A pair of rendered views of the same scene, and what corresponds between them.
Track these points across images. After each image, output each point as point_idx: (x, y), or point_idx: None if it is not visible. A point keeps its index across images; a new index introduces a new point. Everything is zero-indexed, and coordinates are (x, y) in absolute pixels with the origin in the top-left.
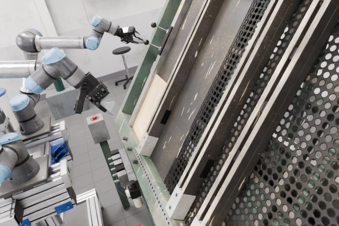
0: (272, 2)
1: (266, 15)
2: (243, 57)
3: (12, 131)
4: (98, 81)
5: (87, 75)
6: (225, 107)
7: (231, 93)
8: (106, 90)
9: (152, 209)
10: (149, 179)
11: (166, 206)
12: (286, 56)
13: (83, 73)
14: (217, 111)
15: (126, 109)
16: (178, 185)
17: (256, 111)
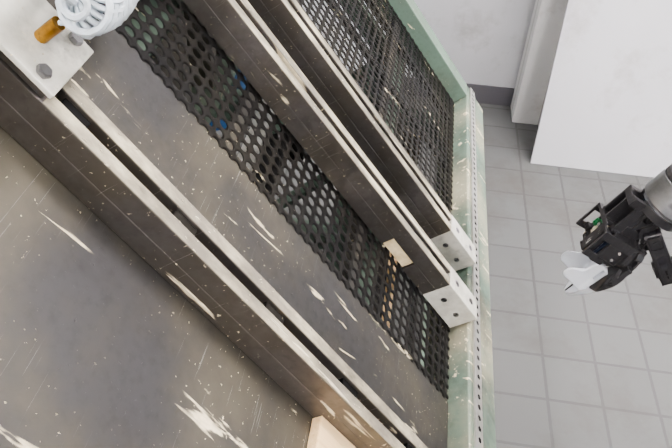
0: None
1: (235, 3)
2: (293, 79)
3: None
4: (606, 205)
5: (638, 189)
6: (354, 144)
7: (337, 123)
8: (584, 216)
9: (490, 388)
10: (479, 421)
11: (474, 314)
12: (295, 14)
13: (648, 182)
14: (361, 164)
15: None
16: (448, 278)
17: (349, 88)
